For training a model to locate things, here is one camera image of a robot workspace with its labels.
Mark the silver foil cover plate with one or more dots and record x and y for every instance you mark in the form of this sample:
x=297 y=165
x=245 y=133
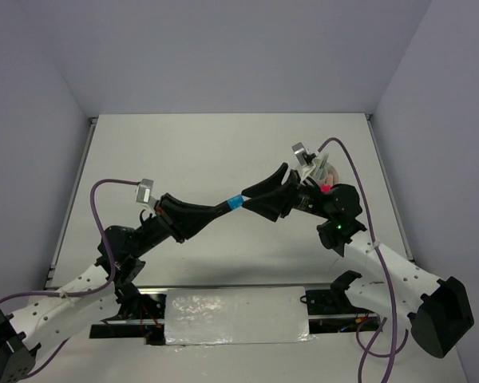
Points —
x=233 y=316

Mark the silver green pen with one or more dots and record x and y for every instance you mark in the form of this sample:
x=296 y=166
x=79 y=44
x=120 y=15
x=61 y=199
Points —
x=321 y=163

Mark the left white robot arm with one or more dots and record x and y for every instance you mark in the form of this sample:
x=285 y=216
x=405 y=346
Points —
x=104 y=290

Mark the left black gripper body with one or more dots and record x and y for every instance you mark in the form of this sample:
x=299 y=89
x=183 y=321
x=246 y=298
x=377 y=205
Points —
x=156 y=230

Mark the pink black highlighter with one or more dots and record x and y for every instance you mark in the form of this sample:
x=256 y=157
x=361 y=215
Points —
x=325 y=188

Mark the white round divided container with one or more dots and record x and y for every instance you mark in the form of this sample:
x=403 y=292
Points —
x=332 y=177

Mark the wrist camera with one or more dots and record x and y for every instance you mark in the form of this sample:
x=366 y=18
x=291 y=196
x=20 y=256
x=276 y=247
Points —
x=144 y=194
x=306 y=160

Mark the blue black highlighter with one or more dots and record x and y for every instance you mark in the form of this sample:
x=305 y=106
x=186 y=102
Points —
x=230 y=204

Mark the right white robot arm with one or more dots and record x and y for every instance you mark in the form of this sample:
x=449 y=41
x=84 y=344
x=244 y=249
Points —
x=435 y=311

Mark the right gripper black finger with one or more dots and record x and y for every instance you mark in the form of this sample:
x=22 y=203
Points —
x=268 y=185
x=270 y=202

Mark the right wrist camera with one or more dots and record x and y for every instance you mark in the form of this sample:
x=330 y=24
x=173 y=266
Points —
x=306 y=160

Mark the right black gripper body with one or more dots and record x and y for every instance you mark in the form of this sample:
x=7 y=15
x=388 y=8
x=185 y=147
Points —
x=309 y=199

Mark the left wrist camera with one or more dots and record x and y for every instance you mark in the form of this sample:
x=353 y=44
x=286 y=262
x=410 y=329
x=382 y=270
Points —
x=144 y=194

